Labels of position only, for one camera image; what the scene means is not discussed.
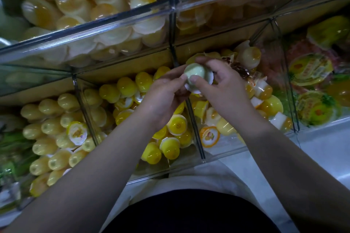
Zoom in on pile of pastel jelly cups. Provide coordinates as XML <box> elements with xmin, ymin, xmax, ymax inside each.
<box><xmin>186</xmin><ymin>40</ymin><xmax>296</xmax><ymax>149</ymax></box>

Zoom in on black shirt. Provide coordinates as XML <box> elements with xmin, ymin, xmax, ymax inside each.
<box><xmin>104</xmin><ymin>189</ymin><xmax>281</xmax><ymax>233</ymax></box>

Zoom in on pile of yellow jelly cups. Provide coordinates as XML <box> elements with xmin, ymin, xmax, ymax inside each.
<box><xmin>98</xmin><ymin>65</ymin><xmax>195</xmax><ymax>165</ymax></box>

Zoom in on pile of orange-lid jelly cups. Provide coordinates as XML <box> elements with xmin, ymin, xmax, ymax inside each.
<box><xmin>19</xmin><ymin>0</ymin><xmax>170</xmax><ymax>67</ymax></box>

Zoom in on single green jelly cup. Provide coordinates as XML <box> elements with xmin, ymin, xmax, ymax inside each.
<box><xmin>183</xmin><ymin>62</ymin><xmax>215</xmax><ymax>95</ymax></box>

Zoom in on person's left hand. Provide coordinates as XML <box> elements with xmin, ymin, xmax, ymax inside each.
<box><xmin>137</xmin><ymin>65</ymin><xmax>189</xmax><ymax>133</ymax></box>

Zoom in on person's right hand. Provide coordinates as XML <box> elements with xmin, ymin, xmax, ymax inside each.
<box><xmin>188</xmin><ymin>57</ymin><xmax>258</xmax><ymax>133</ymax></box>

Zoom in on light grey shorts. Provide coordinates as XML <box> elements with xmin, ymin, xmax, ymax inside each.
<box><xmin>101</xmin><ymin>159</ymin><xmax>263</xmax><ymax>231</ymax></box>

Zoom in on person's right forearm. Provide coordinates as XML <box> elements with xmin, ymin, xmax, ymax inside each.
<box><xmin>241</xmin><ymin>123</ymin><xmax>350</xmax><ymax>233</ymax></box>

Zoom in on person's left forearm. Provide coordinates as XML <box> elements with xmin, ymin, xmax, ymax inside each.
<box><xmin>5</xmin><ymin>121</ymin><xmax>170</xmax><ymax>233</ymax></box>

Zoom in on pile of pale yellow jelly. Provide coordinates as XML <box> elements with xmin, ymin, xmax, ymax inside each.
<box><xmin>19</xmin><ymin>91</ymin><xmax>110</xmax><ymax>198</ymax></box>

